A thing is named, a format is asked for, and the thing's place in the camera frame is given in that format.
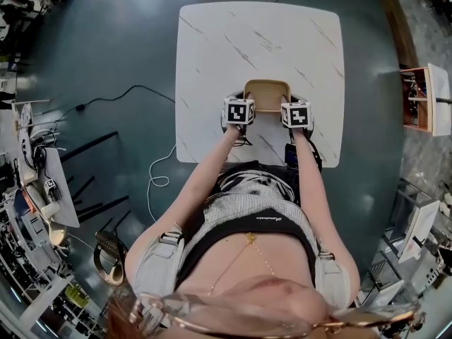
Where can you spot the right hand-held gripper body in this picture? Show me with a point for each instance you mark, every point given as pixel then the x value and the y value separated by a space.
pixel 298 115

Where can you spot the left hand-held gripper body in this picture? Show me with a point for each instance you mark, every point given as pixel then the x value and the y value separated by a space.
pixel 237 111

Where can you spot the person's left forearm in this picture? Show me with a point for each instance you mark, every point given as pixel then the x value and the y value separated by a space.
pixel 208 168

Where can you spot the person's right forearm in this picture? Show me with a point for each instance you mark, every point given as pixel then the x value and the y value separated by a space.
pixel 309 175

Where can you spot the black device blue screen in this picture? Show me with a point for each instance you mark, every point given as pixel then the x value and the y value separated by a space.
pixel 291 154

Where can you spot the white marble table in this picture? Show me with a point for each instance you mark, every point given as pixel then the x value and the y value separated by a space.
pixel 254 34

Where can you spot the person's torso striped top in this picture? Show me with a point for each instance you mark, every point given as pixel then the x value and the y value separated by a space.
pixel 247 207

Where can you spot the orange wooden cabinet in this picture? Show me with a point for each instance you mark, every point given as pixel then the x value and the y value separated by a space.
pixel 439 97

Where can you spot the woven wicker chair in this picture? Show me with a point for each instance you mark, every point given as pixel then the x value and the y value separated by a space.
pixel 106 242

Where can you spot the white side table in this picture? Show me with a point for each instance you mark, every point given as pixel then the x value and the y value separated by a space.
pixel 67 196

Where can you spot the person's face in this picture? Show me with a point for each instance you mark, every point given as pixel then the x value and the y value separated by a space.
pixel 265 309

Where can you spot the spare grey hand-held gripper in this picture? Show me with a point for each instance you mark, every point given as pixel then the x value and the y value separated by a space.
pixel 53 188

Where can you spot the gold rimmed eyeglasses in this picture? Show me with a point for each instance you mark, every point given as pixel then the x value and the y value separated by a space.
pixel 173 309

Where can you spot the white cup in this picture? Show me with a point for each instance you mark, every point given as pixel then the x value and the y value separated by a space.
pixel 50 209

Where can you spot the beige shell chair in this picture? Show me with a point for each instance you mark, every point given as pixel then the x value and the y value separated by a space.
pixel 56 233

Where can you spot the yellow green crate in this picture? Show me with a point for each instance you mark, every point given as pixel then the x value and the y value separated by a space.
pixel 77 293

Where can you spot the white metal frame cabinet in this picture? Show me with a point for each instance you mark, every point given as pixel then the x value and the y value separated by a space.
pixel 420 228

